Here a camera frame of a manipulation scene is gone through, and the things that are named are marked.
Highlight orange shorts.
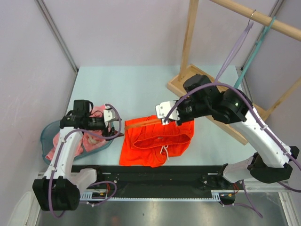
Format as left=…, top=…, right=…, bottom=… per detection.
left=119, top=115, right=194, bottom=168

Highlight aluminium frame rail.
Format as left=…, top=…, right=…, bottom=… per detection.
left=244, top=178, right=289, bottom=193

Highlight pink garment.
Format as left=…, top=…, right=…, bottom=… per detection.
left=46, top=105, right=113, bottom=162

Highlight white slotted cable duct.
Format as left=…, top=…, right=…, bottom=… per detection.
left=79, top=191, right=221, bottom=203

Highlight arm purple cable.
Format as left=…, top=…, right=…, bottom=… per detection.
left=48, top=103, right=123, bottom=218
left=163, top=82, right=301, bottom=218

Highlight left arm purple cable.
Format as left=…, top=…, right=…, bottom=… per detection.
left=48, top=103, right=123, bottom=218

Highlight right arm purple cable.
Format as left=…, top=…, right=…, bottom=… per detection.
left=163, top=82, right=301, bottom=218

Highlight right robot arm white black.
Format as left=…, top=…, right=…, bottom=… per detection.
left=167, top=74, right=299, bottom=189

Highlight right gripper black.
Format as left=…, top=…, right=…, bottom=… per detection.
left=169, top=97, right=210, bottom=125

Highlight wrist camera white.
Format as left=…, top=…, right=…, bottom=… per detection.
left=155, top=101, right=180, bottom=125
left=103, top=109, right=119, bottom=123

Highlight teal plastic basket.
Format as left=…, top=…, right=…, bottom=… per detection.
left=40, top=121, right=112, bottom=165

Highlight orange plastic hanger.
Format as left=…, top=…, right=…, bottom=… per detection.
left=125, top=119, right=161, bottom=130

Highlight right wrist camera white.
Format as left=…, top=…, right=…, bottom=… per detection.
left=155, top=101, right=180, bottom=125

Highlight teal plastic hanger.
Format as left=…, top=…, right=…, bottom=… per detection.
left=234, top=16, right=276, bottom=88

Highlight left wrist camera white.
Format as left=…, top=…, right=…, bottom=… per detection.
left=103, top=109, right=119, bottom=123

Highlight purple plastic hanger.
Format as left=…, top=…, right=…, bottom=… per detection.
left=214, top=22, right=253, bottom=82

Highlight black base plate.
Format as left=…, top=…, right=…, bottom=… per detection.
left=89, top=165, right=243, bottom=198

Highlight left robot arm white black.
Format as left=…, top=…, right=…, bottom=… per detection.
left=32, top=100, right=121, bottom=213

